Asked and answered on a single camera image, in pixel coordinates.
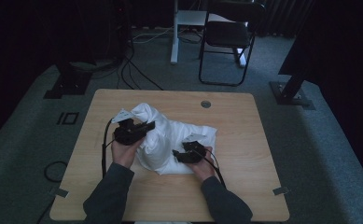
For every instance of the black folding chair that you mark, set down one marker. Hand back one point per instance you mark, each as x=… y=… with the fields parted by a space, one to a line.
x=227 y=34

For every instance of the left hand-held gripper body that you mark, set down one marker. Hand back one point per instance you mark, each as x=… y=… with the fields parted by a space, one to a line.
x=126 y=133

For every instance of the grey tape piece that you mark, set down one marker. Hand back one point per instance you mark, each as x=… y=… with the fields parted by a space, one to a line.
x=280 y=190
x=61 y=192

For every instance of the white desk frame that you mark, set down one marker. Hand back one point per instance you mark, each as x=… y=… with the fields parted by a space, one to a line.
x=174 y=40

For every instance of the black stand with flat base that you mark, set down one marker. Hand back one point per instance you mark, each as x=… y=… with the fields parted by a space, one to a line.
x=68 y=84

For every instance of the person's right hand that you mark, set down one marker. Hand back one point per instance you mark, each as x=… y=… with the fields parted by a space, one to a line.
x=205 y=169

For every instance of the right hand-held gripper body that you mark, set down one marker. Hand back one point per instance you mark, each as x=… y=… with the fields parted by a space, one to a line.
x=193 y=152

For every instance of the white skirt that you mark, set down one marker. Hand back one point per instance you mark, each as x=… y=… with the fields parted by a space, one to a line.
x=166 y=140

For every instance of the person's left hand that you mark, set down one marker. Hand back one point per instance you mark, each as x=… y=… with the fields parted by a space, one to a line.
x=124 y=155

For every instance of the dark curtain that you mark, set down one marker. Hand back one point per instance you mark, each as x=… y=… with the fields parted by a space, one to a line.
x=344 y=46

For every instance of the black slanted stand with base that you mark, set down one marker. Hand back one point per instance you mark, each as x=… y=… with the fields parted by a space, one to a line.
x=289 y=93

